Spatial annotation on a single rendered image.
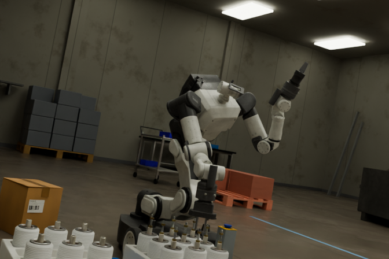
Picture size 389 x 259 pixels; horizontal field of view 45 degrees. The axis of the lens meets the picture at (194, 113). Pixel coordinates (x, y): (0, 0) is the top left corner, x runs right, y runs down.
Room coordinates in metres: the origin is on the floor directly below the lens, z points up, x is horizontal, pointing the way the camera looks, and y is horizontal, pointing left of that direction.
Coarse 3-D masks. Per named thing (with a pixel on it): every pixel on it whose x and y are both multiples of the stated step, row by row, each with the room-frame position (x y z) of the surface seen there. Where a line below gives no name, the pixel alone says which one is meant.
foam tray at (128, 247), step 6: (126, 246) 2.25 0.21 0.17; (132, 246) 2.24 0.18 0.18; (126, 252) 2.24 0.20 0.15; (132, 252) 2.18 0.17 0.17; (138, 252) 2.15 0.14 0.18; (144, 252) 2.17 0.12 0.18; (126, 258) 2.23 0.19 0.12; (132, 258) 2.17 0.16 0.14; (138, 258) 2.12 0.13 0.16; (144, 258) 2.07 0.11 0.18; (150, 258) 2.08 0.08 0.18
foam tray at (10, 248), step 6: (6, 240) 1.97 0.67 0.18; (12, 240) 1.98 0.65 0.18; (6, 246) 1.88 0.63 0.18; (12, 246) 1.90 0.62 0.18; (0, 252) 1.97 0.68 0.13; (6, 252) 1.86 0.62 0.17; (12, 252) 1.82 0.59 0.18; (18, 252) 1.88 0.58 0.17; (54, 252) 1.95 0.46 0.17; (84, 252) 2.01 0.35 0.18; (0, 258) 1.94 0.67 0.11; (6, 258) 1.84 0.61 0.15; (12, 258) 1.75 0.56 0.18; (18, 258) 1.75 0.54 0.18; (54, 258) 1.84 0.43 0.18; (84, 258) 1.90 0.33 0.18
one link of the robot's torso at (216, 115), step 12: (192, 84) 2.58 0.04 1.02; (204, 84) 2.57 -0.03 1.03; (216, 84) 2.63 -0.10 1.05; (204, 96) 2.50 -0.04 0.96; (216, 96) 2.55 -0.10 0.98; (204, 108) 2.46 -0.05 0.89; (216, 108) 2.48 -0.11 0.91; (228, 108) 2.53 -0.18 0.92; (204, 120) 2.49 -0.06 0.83; (216, 120) 2.51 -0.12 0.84; (228, 120) 2.56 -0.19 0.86; (204, 132) 2.57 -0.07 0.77; (216, 132) 2.64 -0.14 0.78
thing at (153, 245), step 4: (152, 240) 2.11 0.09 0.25; (152, 244) 2.10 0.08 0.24; (156, 244) 2.09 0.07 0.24; (160, 244) 2.09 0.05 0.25; (164, 244) 2.10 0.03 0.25; (168, 244) 2.11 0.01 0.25; (148, 248) 2.12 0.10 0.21; (152, 248) 2.10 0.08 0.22; (156, 248) 2.09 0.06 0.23; (160, 248) 2.09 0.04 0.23; (148, 252) 2.11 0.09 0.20; (152, 252) 2.09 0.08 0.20; (156, 252) 2.09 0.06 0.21; (160, 252) 2.09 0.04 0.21; (148, 256) 2.11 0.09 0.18; (152, 256) 2.09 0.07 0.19; (156, 256) 2.09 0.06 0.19
